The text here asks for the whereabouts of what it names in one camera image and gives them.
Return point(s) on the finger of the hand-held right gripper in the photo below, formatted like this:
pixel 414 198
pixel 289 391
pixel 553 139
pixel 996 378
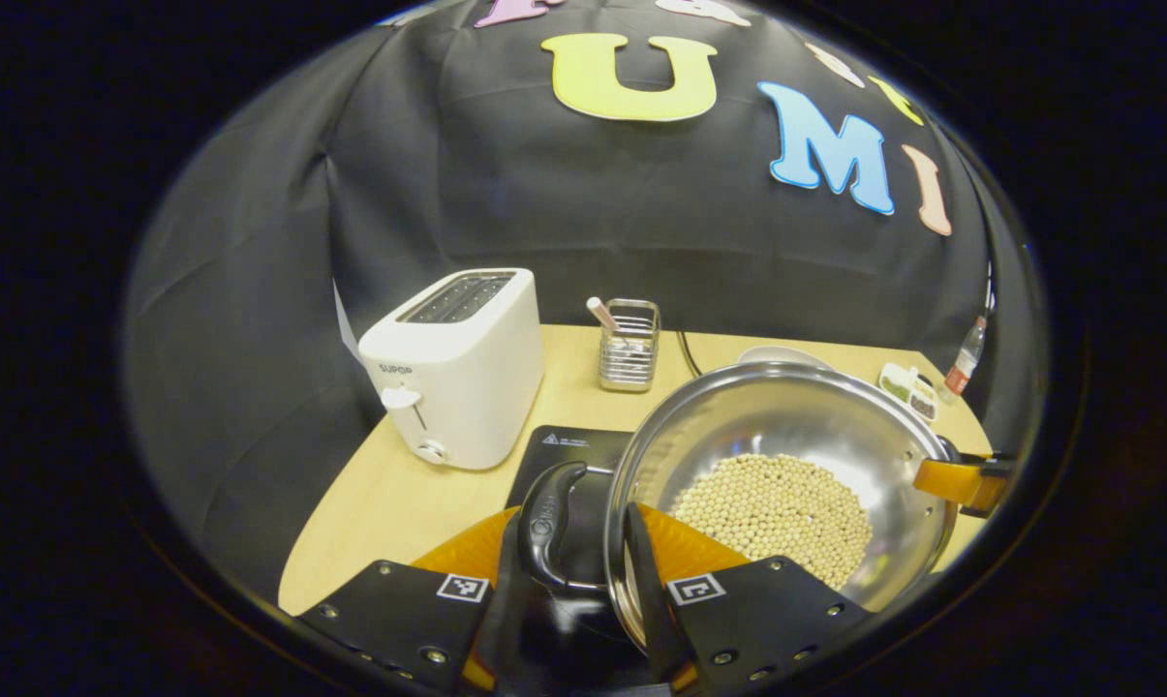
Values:
pixel 961 482

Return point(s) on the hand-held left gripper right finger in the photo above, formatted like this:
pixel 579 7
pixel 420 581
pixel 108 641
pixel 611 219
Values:
pixel 646 620

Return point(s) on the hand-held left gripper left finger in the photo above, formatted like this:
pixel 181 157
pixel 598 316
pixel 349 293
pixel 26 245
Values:
pixel 507 624

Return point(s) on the stainless steel pot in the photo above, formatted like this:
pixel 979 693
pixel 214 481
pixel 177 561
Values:
pixel 786 416

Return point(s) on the black induction cooktop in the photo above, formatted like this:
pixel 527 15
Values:
pixel 573 447

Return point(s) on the white divided bean dish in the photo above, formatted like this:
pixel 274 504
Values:
pixel 910 392

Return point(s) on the plastic bottle with red label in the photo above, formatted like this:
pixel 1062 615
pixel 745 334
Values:
pixel 966 363

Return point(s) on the pile of soybeans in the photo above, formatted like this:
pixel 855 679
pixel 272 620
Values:
pixel 777 513

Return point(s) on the round white plate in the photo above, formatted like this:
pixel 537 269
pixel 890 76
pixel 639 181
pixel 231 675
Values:
pixel 782 355

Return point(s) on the white toaster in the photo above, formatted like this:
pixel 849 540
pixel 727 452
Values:
pixel 467 387

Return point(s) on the pink spoon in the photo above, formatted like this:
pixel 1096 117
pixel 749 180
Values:
pixel 602 312

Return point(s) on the black backdrop cloth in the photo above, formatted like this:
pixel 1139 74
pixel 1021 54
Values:
pixel 283 290

